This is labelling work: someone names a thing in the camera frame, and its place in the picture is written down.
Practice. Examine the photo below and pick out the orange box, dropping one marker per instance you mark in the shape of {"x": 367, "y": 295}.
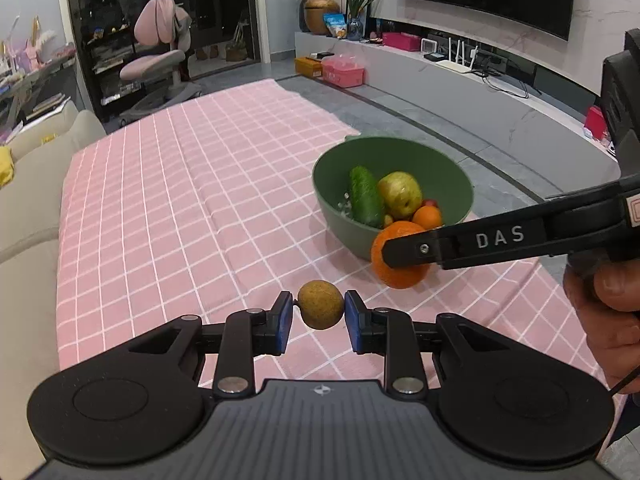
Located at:
{"x": 308, "y": 67}

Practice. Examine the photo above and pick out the blue snack bag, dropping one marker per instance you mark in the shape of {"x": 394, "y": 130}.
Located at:
{"x": 335, "y": 24}

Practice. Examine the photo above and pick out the yellow cushion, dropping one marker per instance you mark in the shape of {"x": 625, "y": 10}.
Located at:
{"x": 6, "y": 166}

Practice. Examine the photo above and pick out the pink office chair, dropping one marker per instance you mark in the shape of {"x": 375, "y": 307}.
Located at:
{"x": 160, "y": 22}

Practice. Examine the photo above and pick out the white router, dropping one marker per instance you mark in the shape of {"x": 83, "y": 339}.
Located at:
{"x": 459, "y": 58}

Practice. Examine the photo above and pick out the beige sofa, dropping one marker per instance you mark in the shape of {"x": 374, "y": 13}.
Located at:
{"x": 30, "y": 215}

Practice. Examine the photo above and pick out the brown round vase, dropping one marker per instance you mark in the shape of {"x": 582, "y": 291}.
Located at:
{"x": 314, "y": 12}

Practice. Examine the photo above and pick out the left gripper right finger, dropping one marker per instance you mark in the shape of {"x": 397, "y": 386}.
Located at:
{"x": 496, "y": 398}

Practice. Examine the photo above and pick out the grey tv bench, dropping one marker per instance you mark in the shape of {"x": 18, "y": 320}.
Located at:
{"x": 532, "y": 131}

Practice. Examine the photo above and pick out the longan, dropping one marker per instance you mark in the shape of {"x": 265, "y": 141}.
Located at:
{"x": 321, "y": 304}

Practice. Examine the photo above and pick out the pink checkered tablecloth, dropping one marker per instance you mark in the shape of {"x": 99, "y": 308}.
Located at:
{"x": 208, "y": 208}

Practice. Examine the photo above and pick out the magenta tissue box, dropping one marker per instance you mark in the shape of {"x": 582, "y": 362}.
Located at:
{"x": 402, "y": 41}

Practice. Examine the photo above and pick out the green cucumber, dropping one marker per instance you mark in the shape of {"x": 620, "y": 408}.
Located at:
{"x": 367, "y": 204}

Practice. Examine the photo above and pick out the green colander bowl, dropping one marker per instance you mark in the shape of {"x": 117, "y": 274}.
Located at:
{"x": 440, "y": 179}

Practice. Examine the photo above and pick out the yellow-green pear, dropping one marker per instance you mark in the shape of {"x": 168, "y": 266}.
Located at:
{"x": 401, "y": 194}

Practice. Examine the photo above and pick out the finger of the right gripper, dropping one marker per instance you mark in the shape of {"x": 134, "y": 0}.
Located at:
{"x": 414, "y": 249}

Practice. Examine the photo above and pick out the pink storage box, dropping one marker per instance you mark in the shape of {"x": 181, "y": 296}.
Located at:
{"x": 342, "y": 71}

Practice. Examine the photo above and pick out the person's right hand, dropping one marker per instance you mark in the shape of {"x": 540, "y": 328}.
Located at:
{"x": 605, "y": 296}

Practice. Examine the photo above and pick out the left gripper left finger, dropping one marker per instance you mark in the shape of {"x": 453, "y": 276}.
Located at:
{"x": 143, "y": 398}

